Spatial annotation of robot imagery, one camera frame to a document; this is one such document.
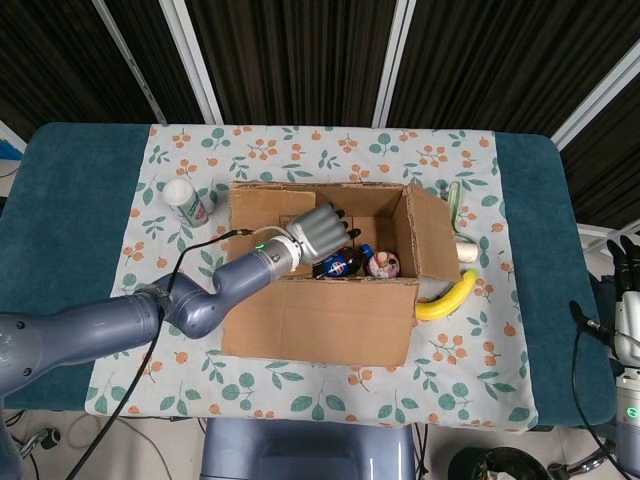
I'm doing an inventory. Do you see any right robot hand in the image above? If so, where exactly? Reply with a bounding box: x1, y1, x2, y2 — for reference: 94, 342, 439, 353
569, 234, 640, 359

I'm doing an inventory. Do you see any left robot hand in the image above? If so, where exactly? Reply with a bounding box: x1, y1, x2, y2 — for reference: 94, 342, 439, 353
285, 202, 362, 266

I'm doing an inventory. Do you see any brown cardboard box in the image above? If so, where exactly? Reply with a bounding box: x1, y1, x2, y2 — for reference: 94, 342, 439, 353
221, 180, 464, 368

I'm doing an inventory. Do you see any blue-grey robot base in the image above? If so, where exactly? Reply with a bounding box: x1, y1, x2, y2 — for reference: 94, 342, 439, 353
199, 418, 419, 480

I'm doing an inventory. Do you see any dark soda bottle round logo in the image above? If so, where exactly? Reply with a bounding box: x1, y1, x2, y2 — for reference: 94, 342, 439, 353
312, 243, 377, 280

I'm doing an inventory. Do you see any pink patterned round can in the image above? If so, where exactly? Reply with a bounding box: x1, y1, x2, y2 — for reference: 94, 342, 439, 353
367, 249, 401, 279

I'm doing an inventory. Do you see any white cylindrical canister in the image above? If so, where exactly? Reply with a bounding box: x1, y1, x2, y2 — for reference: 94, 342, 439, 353
162, 178, 210, 229

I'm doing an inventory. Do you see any yellow banana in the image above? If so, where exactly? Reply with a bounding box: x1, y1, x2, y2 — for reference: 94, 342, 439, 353
414, 268, 479, 321

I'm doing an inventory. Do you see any chrome metal leg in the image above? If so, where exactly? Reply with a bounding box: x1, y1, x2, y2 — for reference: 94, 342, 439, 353
22, 427, 64, 456
547, 452, 616, 476

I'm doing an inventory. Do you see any floral print tablecloth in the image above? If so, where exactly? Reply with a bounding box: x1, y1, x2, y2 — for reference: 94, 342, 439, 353
84, 123, 540, 434

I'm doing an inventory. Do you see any black round bin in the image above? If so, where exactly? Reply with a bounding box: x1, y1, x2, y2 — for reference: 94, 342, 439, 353
447, 447, 549, 480

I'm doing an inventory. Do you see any teal table cover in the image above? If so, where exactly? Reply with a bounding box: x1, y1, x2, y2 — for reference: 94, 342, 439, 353
0, 122, 619, 426

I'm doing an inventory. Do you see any white metal floor frame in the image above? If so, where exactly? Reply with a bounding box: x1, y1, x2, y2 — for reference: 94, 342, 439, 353
577, 224, 640, 254

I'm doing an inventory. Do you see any black right hand cable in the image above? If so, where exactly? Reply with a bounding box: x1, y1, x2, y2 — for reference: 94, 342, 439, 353
572, 319, 619, 480

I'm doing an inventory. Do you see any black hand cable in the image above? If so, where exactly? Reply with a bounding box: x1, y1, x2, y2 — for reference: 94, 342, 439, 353
66, 225, 289, 480
572, 319, 619, 480

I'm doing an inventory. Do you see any lint roller green handle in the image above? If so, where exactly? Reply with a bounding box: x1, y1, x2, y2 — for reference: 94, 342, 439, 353
446, 180, 479, 262

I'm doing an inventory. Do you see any white frame post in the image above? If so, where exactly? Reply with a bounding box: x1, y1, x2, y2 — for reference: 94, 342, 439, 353
372, 0, 417, 127
549, 49, 640, 151
0, 118, 27, 154
159, 0, 225, 125

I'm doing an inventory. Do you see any black left hand cable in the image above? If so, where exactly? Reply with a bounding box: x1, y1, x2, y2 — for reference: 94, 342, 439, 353
66, 225, 289, 480

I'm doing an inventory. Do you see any thin grey frame rail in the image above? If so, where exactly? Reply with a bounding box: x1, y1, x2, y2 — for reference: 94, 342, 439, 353
92, 0, 169, 125

